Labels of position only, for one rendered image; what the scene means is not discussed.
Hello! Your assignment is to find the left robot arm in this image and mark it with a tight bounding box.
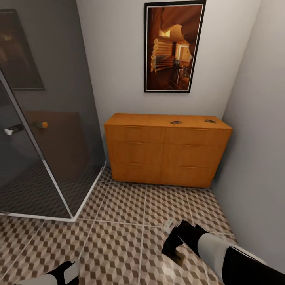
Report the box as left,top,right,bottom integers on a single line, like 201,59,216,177
11,260,80,285

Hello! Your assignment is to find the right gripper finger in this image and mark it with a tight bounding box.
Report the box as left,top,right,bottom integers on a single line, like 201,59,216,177
161,247,169,255

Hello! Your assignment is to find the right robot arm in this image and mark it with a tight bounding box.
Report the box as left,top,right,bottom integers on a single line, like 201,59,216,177
161,218,285,285

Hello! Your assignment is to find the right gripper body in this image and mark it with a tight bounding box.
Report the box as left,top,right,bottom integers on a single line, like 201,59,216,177
163,227,180,254

